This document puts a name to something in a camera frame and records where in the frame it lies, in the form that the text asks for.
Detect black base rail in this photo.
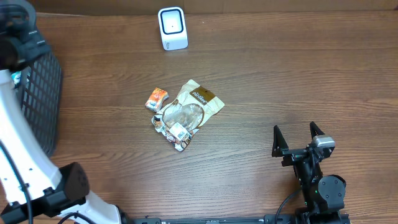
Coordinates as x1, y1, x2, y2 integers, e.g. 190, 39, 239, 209
133, 214, 299, 224

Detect teal tissue pack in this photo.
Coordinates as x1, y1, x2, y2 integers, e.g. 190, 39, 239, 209
11, 71, 22, 88

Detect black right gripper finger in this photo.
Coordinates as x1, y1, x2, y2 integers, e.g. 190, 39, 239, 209
310, 121, 325, 139
272, 125, 289, 157

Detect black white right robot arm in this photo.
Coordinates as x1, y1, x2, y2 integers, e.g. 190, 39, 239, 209
268, 121, 350, 224

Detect white barcode scanner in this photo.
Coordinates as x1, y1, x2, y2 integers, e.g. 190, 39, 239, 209
158, 7, 188, 51

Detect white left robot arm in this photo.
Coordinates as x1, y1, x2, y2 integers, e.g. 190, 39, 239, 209
1, 1, 128, 223

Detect dark grey mesh basket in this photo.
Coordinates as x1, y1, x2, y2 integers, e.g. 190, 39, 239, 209
13, 52, 63, 157

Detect orange tissue pack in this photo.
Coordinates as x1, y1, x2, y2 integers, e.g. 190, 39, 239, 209
145, 88, 169, 112

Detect beige brown snack pouch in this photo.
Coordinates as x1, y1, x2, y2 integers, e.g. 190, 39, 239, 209
152, 80, 224, 152

